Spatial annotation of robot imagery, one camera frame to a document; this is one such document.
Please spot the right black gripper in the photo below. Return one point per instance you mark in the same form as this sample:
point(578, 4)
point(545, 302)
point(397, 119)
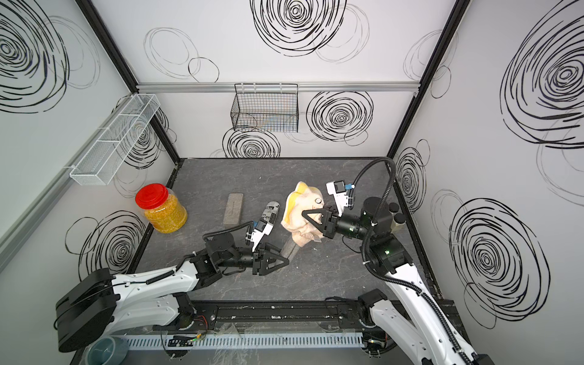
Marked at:
point(331, 220)

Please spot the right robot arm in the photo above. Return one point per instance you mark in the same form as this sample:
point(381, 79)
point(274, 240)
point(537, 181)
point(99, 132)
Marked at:
point(425, 334)

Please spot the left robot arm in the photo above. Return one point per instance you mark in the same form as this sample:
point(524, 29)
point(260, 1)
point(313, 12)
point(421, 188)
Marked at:
point(104, 302)

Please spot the grey oval eyeglass case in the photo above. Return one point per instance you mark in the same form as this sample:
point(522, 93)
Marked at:
point(290, 249)

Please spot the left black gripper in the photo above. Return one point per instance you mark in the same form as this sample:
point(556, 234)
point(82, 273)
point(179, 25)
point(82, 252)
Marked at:
point(260, 260)

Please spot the white mesh shelf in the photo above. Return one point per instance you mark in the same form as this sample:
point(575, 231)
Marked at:
point(128, 138)

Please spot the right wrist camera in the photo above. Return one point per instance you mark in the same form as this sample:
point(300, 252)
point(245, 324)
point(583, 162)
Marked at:
point(342, 193)

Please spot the red lid yellow jar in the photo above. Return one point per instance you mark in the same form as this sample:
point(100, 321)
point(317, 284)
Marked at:
point(161, 207)

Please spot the black wire basket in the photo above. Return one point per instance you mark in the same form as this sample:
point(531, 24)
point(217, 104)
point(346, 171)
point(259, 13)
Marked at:
point(269, 107)

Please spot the brown spice bottle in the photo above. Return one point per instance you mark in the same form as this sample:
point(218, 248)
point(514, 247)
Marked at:
point(394, 207)
point(399, 220)

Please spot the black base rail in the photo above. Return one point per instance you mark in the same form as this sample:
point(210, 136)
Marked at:
point(339, 313)

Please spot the grey rectangular eyeglass case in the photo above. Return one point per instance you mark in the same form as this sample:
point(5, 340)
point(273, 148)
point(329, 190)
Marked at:
point(233, 210)

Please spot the teal tape roll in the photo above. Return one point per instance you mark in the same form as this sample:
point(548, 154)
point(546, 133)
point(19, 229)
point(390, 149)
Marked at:
point(107, 351)

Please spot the brown spice bottle far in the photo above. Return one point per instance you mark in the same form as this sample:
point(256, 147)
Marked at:
point(394, 207)

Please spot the brown spice bottle near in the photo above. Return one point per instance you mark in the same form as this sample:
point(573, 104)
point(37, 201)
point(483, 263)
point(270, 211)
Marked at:
point(399, 220)

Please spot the white slotted cable duct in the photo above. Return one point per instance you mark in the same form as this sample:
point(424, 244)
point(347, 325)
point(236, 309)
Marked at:
point(245, 341)

